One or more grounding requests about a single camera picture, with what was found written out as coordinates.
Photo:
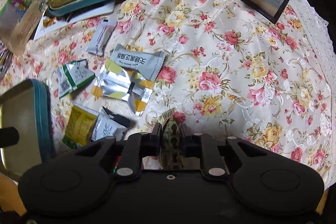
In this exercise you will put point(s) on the green white candy packet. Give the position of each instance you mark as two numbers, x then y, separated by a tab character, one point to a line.
73	76

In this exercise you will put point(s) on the floral tablecloth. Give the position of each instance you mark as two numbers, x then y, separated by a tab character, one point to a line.
228	71

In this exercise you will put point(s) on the white hawthorn strip packet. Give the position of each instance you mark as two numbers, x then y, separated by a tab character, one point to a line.
100	37

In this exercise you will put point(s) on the silver yellow snack packet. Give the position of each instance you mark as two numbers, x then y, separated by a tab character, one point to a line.
125	85

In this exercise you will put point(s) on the gold patterned candy wrapper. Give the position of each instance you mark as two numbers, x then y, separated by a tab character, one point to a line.
170	156

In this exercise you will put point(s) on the empty gold teal tin tray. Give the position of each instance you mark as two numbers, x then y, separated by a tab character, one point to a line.
26	138

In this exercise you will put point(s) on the yellow green snack packet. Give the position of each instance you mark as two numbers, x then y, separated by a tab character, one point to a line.
80	125

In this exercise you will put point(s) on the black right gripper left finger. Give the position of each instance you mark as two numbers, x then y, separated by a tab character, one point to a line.
137	147

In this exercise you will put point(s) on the white black snack packet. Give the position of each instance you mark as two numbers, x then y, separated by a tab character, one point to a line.
110	124

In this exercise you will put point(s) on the white board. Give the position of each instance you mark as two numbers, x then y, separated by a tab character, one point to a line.
49	24

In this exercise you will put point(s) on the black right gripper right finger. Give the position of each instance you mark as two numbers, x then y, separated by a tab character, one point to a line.
204	147

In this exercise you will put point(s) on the kraft paper snack bag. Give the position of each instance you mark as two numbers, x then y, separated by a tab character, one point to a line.
19	18

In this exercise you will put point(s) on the grey sesame snack packet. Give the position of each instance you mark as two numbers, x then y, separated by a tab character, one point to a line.
147	64

